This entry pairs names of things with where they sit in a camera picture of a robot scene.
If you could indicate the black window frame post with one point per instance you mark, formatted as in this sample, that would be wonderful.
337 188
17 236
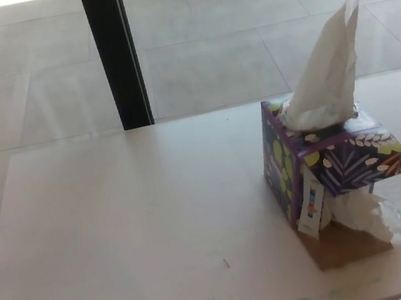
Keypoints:
115 56

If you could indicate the white tissue sheet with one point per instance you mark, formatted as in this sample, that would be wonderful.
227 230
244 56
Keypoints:
326 69

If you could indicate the crumpled white tissue bunch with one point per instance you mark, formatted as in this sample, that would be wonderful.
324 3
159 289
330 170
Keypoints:
363 214

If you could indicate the purple floral tissue box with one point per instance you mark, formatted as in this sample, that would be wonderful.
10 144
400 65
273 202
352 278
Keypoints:
358 165

